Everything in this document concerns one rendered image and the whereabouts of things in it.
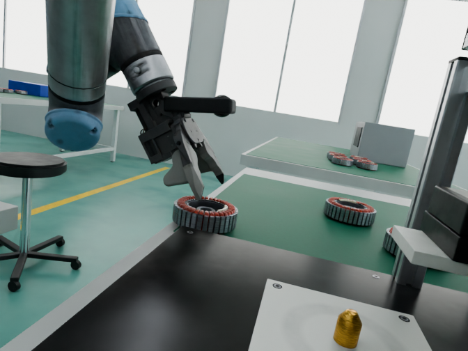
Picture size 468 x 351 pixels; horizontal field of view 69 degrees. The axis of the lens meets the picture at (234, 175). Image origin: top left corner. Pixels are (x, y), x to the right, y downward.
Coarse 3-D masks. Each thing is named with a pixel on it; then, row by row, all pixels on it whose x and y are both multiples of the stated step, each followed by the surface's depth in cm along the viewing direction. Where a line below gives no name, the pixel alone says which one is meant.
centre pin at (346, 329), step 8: (344, 312) 28; (352, 312) 28; (344, 320) 28; (352, 320) 27; (360, 320) 28; (336, 328) 28; (344, 328) 27; (352, 328) 27; (360, 328) 27; (336, 336) 28; (344, 336) 27; (352, 336) 27; (344, 344) 27; (352, 344) 27
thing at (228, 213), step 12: (180, 204) 57; (192, 204) 61; (204, 204) 62; (216, 204) 62; (228, 204) 61; (180, 216) 55; (192, 216) 54; (204, 216) 54; (216, 216) 55; (228, 216) 56; (204, 228) 54; (216, 228) 55; (228, 228) 56
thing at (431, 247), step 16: (448, 192) 25; (464, 192) 26; (432, 208) 27; (448, 208) 25; (464, 208) 22; (432, 224) 26; (448, 224) 24; (464, 224) 22; (400, 240) 26; (416, 240) 26; (432, 240) 26; (448, 240) 23; (464, 240) 22; (416, 256) 23; (432, 256) 23; (448, 256) 23; (464, 256) 22; (464, 272) 23
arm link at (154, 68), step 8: (152, 56) 55; (160, 56) 56; (136, 64) 54; (144, 64) 54; (152, 64) 54; (160, 64) 55; (128, 72) 55; (136, 72) 54; (144, 72) 54; (152, 72) 54; (160, 72) 55; (168, 72) 56; (128, 80) 56; (136, 80) 55; (144, 80) 54; (152, 80) 54; (160, 80) 55; (136, 88) 55
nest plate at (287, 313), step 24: (288, 288) 35; (264, 312) 31; (288, 312) 31; (312, 312) 32; (336, 312) 32; (360, 312) 33; (384, 312) 34; (264, 336) 27; (288, 336) 28; (312, 336) 28; (360, 336) 29; (384, 336) 30; (408, 336) 30
